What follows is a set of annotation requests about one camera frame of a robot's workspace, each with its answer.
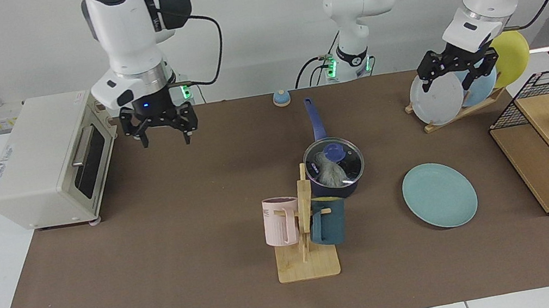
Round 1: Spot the wooden cup stand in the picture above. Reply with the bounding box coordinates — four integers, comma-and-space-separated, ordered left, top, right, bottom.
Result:
262, 160, 343, 285

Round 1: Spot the grey round plate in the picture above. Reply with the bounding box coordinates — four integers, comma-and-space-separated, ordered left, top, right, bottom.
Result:
406, 69, 469, 130

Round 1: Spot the white vermicelli bundle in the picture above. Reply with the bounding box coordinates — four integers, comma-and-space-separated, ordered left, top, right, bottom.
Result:
316, 157, 349, 190

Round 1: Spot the black pot with blue handle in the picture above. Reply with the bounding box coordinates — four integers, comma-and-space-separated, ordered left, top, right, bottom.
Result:
293, 90, 369, 204

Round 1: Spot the light blue round plate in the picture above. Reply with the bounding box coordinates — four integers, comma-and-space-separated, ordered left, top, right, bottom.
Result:
454, 61, 503, 110

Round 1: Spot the pale toaster oven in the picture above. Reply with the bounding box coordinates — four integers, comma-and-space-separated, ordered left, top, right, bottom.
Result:
0, 85, 132, 241

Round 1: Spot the pink mug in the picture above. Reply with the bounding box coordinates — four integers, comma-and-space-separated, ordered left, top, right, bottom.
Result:
260, 194, 305, 249

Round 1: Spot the small blue round thing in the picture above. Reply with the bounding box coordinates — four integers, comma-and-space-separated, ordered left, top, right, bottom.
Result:
271, 88, 292, 108

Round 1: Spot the black base cable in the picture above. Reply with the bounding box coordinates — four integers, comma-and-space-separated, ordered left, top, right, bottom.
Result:
291, 52, 338, 89

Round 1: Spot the yellow round plate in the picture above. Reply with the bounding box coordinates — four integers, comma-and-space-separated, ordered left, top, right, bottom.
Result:
485, 29, 535, 90

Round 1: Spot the green round plate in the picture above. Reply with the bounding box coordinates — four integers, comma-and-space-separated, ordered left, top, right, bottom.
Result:
398, 156, 482, 235

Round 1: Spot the dark teal mug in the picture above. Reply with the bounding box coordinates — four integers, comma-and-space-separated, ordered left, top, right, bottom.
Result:
305, 194, 351, 249

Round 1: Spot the glass lid with blue knob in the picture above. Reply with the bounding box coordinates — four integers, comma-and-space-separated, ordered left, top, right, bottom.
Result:
300, 133, 368, 193

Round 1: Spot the wooden plate rack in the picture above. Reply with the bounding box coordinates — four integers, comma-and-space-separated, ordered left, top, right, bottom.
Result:
404, 87, 512, 136

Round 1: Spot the brown table cloth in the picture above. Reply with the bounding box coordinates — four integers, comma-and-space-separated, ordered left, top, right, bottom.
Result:
0, 48, 549, 308

